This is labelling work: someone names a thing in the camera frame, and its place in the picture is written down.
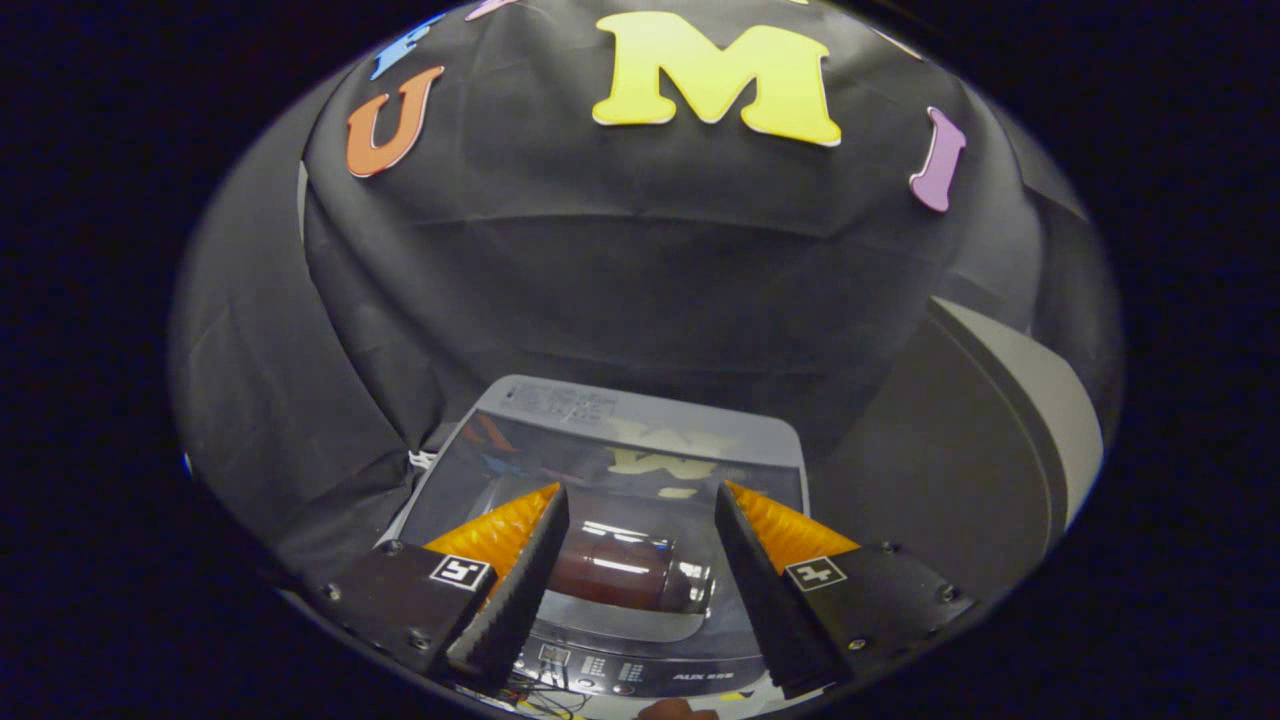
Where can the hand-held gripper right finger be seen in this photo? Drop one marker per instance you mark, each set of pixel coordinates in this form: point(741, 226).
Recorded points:
point(765, 590)

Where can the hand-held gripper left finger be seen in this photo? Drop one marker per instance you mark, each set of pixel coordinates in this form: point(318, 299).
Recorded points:
point(520, 590)

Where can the grey washing machine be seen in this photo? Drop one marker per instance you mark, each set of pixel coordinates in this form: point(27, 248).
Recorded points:
point(650, 678)

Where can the beige cabinet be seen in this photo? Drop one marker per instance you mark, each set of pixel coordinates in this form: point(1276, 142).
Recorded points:
point(960, 470)

